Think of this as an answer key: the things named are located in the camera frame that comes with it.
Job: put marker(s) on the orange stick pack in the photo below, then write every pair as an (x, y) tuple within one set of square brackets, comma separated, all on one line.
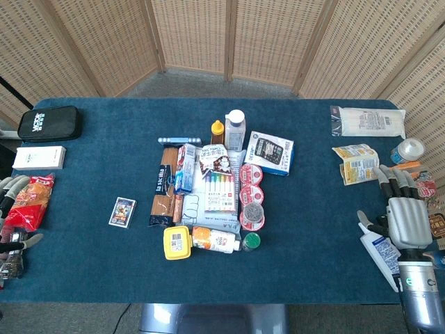
[(408, 165)]

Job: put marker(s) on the brown label package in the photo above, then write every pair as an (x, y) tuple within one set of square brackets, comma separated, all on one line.
[(438, 224)]

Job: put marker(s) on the calculator box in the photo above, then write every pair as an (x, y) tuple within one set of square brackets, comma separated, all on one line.
[(269, 153)]

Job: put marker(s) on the small jar white cap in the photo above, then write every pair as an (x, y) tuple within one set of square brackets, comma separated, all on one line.
[(410, 149)]

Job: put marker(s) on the black pole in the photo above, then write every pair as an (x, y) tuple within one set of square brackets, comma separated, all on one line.
[(15, 91)]

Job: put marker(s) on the cartoon girl snack pouch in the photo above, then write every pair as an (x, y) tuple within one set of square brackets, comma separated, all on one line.
[(216, 159)]

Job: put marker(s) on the coloured marker set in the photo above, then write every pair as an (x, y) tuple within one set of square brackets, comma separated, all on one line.
[(220, 193)]

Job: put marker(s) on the yellow snack package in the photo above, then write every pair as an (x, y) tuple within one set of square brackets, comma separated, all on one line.
[(358, 163)]

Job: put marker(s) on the white blue tube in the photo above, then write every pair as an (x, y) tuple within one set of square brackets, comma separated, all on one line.
[(382, 255)]

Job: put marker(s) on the black zip pouch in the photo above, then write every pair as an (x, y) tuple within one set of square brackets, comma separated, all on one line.
[(48, 123)]

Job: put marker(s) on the small card pack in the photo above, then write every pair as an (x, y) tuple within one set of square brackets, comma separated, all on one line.
[(122, 212)]

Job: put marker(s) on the honey bottle yellow cap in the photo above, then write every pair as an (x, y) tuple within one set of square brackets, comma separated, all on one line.
[(217, 134)]

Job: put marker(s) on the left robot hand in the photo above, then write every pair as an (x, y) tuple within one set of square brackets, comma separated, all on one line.
[(15, 186)]

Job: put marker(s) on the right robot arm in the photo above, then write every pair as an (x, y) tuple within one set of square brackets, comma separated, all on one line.
[(419, 292)]

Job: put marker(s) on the yellow lid container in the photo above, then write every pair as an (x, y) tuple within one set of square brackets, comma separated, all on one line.
[(177, 243)]

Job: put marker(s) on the blue table cloth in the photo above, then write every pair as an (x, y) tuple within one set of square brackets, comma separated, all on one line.
[(313, 226)]

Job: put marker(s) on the red lid cup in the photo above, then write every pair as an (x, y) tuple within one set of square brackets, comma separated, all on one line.
[(251, 195), (251, 174)]

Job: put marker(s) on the orange juice bottle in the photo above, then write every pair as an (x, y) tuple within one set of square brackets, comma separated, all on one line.
[(215, 240)]

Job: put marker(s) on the spaghetti pack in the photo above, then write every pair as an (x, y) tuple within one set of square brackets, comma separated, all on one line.
[(163, 195)]

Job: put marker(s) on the white rectangular box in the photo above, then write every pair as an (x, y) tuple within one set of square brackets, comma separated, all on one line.
[(39, 158)]

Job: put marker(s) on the light blue strip bar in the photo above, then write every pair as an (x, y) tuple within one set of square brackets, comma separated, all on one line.
[(179, 140)]

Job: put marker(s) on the green lid jar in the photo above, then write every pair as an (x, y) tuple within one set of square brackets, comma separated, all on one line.
[(251, 241)]

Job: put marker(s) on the red print snack bag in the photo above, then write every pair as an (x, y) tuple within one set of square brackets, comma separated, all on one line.
[(428, 189)]

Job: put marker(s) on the dark clear snack bag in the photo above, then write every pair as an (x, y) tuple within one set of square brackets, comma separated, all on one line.
[(12, 264)]

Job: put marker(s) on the toothpaste box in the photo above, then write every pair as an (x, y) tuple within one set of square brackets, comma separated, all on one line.
[(185, 168)]

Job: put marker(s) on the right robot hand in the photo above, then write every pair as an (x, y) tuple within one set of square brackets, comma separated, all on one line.
[(408, 219)]

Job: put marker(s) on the white noodle pack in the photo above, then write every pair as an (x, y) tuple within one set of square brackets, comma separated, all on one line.
[(372, 121)]

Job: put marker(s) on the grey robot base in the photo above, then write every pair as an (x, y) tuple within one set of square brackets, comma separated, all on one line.
[(215, 318)]

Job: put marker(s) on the clear bottle white cap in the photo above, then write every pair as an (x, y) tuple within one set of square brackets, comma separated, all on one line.
[(234, 134)]

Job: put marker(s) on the brown stick pack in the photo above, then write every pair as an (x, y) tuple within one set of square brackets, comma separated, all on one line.
[(177, 208)]

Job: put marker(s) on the wicker folding screen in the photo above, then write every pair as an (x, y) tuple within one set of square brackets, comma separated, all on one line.
[(194, 35)]

